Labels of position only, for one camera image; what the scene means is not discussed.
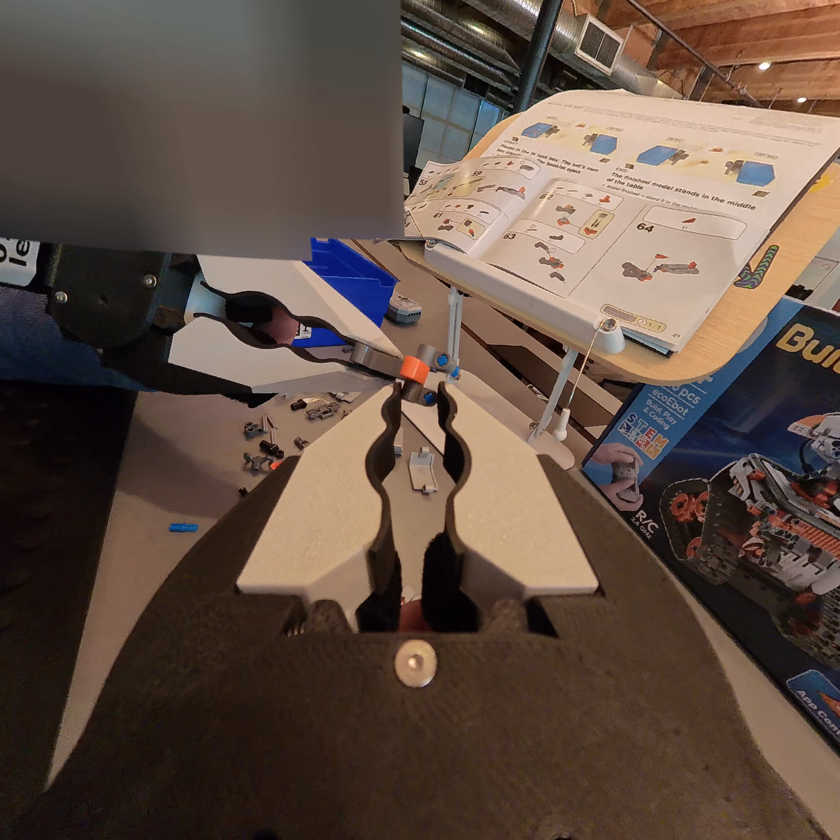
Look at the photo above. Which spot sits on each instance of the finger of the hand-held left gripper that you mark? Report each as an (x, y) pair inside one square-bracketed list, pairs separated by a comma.
[(295, 282), (229, 361)]

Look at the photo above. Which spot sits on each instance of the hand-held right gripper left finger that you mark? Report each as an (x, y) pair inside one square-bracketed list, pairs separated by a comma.
[(315, 525)]

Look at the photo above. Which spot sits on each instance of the open instruction booklet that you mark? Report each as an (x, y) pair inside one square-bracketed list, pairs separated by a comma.
[(590, 249)]

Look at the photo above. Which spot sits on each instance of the scattered small black grey pieces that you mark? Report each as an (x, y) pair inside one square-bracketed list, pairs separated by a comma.
[(321, 411)]

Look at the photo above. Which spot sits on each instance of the blue plastic bin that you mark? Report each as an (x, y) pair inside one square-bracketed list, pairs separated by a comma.
[(354, 279)]

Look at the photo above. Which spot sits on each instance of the grey curved panel piece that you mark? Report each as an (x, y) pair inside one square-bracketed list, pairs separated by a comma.
[(423, 472)]

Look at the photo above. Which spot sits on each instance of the blue toy cardboard box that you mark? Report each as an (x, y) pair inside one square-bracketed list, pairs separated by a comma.
[(722, 525)]

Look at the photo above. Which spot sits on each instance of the person's left forearm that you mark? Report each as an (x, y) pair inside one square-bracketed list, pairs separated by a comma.
[(39, 348)]

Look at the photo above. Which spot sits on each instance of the blue axle pin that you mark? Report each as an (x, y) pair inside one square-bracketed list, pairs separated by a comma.
[(184, 527)]

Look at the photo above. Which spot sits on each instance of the white air vent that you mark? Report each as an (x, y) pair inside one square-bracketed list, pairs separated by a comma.
[(598, 43)]

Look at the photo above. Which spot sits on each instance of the white book stand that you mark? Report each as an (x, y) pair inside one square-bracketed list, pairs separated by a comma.
[(787, 308)]

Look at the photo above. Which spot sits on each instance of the grey electronic module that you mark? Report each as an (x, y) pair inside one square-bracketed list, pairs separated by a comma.
[(405, 310)]

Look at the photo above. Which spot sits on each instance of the person's left hand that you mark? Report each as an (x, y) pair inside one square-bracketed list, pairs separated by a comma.
[(283, 327)]

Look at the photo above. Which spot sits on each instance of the orange connector with blue pins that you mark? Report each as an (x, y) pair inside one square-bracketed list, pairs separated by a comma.
[(413, 369)]

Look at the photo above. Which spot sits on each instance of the black support pole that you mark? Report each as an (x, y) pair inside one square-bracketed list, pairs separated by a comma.
[(538, 52)]

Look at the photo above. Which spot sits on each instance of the silver air duct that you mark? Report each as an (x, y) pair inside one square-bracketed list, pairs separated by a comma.
[(485, 39)]

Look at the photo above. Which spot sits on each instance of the white printed task sheet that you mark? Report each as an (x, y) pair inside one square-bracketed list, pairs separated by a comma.
[(689, 131)]

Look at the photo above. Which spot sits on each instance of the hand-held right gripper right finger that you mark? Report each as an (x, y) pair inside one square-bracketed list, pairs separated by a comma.
[(525, 525)]

